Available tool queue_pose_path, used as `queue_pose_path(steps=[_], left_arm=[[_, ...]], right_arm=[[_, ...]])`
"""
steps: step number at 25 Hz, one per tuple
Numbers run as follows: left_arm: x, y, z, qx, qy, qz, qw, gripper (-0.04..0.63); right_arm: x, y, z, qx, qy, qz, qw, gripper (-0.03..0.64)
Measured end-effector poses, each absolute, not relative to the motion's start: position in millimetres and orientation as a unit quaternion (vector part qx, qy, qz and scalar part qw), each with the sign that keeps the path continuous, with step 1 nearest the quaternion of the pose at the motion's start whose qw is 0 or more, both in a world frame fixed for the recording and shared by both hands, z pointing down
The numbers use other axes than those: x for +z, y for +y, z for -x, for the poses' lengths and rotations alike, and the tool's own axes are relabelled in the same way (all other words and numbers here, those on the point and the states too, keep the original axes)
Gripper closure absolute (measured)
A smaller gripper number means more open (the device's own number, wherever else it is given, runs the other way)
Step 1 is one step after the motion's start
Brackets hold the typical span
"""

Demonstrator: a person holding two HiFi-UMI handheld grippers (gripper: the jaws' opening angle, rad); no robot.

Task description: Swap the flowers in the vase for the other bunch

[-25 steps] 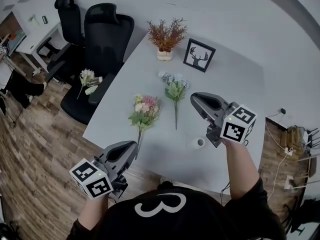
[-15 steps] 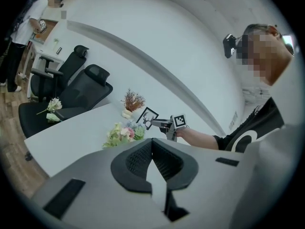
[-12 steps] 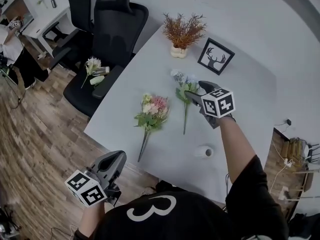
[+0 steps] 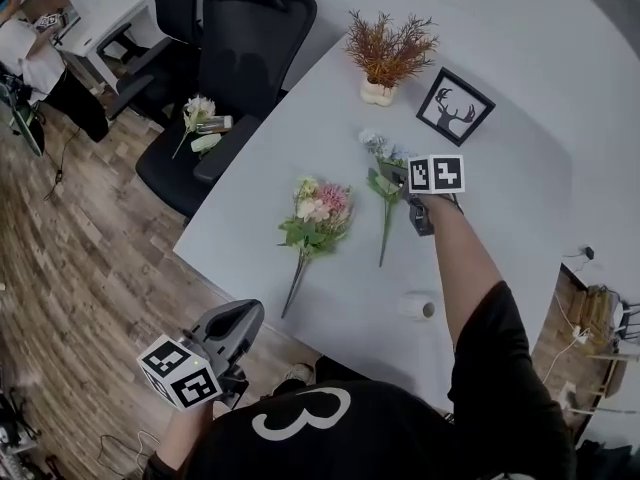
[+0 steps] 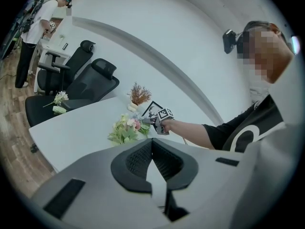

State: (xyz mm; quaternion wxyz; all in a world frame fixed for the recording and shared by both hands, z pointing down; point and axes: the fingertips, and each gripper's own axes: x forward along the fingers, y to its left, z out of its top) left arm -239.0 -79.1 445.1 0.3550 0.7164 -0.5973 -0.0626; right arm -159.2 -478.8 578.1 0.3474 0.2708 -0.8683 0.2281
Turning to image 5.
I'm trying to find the person's right forearm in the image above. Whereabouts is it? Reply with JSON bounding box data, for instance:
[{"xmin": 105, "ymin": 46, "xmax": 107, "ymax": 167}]
[{"xmin": 164, "ymin": 119, "xmax": 216, "ymax": 150}]

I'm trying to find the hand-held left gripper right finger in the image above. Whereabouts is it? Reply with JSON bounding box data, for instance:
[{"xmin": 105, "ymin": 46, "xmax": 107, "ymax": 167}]
[{"xmin": 152, "ymin": 138, "xmax": 254, "ymax": 229}]

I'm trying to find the black mesh office chair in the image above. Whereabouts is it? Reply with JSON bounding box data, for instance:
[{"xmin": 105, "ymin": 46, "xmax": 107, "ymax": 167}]
[
  {"xmin": 25, "ymin": 58, "xmax": 120, "ymax": 128},
  {"xmin": 37, "ymin": 40, "xmax": 96, "ymax": 96}
]

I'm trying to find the white side desk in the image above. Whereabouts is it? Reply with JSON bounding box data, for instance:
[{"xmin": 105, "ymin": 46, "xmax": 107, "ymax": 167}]
[{"xmin": 33, "ymin": 41, "xmax": 72, "ymax": 95}]

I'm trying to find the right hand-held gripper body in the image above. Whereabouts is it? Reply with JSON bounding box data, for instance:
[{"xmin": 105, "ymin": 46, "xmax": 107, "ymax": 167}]
[{"xmin": 152, "ymin": 106, "xmax": 176, "ymax": 135}]

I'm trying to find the pink flower bouquet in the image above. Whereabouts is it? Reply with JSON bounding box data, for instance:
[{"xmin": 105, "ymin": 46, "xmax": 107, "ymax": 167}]
[{"xmin": 107, "ymin": 113, "xmax": 141, "ymax": 146}]

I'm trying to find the white flower bunch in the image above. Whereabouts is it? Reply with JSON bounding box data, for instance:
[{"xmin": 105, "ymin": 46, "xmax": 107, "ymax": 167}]
[{"xmin": 42, "ymin": 91, "xmax": 70, "ymax": 116}]

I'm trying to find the dried orange plant white pot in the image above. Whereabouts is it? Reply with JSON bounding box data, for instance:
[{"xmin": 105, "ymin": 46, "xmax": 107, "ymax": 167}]
[{"xmin": 126, "ymin": 81, "xmax": 153, "ymax": 112}]

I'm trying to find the person's black shirt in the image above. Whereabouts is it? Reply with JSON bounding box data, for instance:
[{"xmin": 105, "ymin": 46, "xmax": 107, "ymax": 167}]
[{"xmin": 202, "ymin": 94, "xmax": 286, "ymax": 154}]

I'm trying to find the black head camera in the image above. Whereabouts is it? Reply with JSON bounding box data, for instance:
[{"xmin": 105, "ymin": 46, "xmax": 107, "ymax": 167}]
[{"xmin": 223, "ymin": 29, "xmax": 239, "ymax": 54}]

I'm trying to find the person's head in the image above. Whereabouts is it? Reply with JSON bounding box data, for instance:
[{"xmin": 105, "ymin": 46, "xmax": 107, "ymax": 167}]
[{"xmin": 237, "ymin": 20, "xmax": 295, "ymax": 84}]

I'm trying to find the black framed deer picture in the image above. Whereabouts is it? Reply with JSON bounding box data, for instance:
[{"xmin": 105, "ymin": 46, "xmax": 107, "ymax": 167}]
[{"xmin": 141, "ymin": 101, "xmax": 165, "ymax": 119}]

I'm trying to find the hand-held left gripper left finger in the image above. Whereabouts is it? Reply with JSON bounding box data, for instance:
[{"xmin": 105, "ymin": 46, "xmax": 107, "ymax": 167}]
[{"xmin": 30, "ymin": 138, "xmax": 173, "ymax": 229}]

